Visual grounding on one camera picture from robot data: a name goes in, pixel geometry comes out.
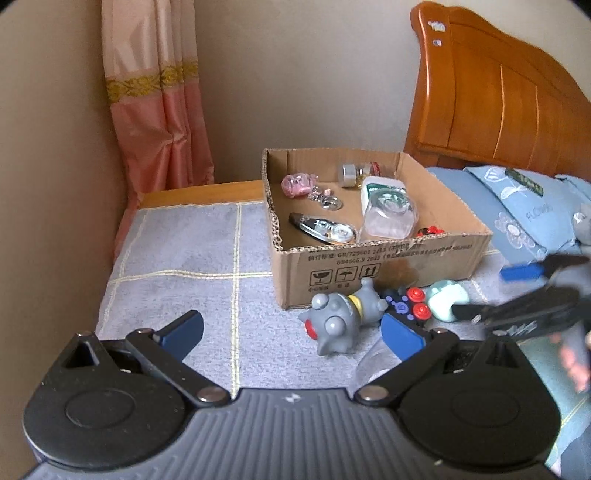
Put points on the capsule bottle with silver cap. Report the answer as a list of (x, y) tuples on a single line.
[(351, 173)]

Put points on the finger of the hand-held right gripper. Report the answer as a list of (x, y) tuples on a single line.
[(489, 310), (521, 271)]

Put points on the correction tape dispenser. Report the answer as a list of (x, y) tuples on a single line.
[(323, 228)]

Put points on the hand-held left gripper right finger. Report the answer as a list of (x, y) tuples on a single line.
[(400, 339)]

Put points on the wooden bed headboard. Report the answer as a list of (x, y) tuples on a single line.
[(485, 92)]

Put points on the dark blue red-button toy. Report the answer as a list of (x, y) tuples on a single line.
[(406, 304)]

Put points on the clear plastic container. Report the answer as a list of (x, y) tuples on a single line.
[(388, 224)]

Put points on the checked grey and teal blanket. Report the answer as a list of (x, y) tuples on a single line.
[(184, 258)]

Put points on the wooden bedside table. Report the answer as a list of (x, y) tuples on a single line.
[(198, 191)]

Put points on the cardboard box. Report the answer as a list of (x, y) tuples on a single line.
[(351, 277)]

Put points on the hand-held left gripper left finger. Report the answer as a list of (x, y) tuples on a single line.
[(182, 333)]

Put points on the white bottle with green label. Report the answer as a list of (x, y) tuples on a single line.
[(383, 187)]

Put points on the person's right hand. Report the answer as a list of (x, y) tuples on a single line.
[(575, 362)]

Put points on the mint green toy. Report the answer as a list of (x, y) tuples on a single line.
[(443, 300)]

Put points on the red toy train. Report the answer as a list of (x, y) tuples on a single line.
[(429, 230)]

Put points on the grey spiky toy figure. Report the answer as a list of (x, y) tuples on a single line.
[(337, 318)]

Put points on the pale sticker on headboard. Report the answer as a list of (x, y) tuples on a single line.
[(437, 26)]

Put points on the pink and cream curtain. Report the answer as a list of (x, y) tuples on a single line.
[(152, 115)]

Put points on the blue floral pillow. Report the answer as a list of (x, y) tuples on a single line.
[(531, 212), (461, 203)]

